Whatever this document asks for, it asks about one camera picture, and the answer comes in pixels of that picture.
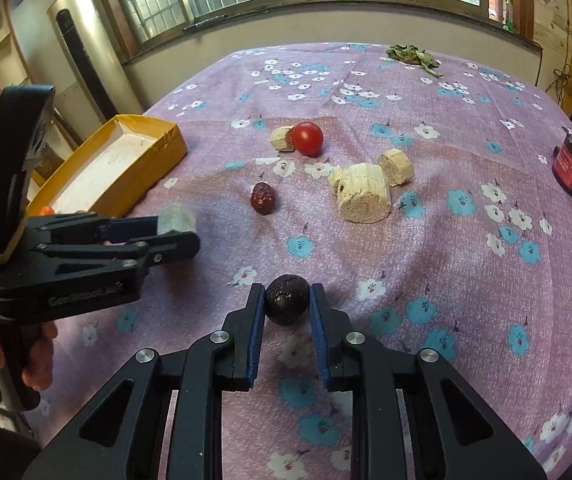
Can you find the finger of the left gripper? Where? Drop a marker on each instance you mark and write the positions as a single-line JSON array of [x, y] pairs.
[[90, 228], [102, 258]]

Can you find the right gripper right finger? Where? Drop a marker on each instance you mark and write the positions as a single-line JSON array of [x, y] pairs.
[[349, 361]]

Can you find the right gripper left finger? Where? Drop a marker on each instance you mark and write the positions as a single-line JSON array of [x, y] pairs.
[[224, 360]]

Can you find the small orange tangerine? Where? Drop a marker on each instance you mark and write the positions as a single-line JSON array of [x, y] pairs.
[[46, 210]]

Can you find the dark passion fruit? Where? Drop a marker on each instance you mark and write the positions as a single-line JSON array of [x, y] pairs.
[[286, 299]]

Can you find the red jujube date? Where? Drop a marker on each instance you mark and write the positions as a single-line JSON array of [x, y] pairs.
[[263, 198]]

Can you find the large sugarcane chunk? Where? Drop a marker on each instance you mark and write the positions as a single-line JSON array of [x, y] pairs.
[[363, 194]]

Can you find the small sugarcane piece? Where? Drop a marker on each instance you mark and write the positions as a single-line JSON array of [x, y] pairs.
[[334, 179]]

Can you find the medium sugarcane piece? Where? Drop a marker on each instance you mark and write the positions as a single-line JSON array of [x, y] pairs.
[[396, 166]]

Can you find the white sugarcane chunk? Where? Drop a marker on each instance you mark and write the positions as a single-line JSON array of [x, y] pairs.
[[176, 218]]

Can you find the dark wooden chair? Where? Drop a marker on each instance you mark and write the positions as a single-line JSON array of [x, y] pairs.
[[60, 140]]

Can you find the yellow rimmed white tray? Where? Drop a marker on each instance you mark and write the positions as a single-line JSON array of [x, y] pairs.
[[114, 169]]

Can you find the champagne tower air conditioner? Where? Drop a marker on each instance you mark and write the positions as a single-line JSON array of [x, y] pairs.
[[89, 52]]

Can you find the sugarcane piece by tomato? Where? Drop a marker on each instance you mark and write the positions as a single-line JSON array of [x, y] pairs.
[[281, 139]]

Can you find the purple floral tablecloth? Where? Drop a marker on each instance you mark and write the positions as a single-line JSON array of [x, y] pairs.
[[474, 258]]

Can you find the red tomato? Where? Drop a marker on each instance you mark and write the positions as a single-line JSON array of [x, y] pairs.
[[307, 138]]

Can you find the dried green leaves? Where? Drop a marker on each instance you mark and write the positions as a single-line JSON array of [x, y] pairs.
[[412, 55]]

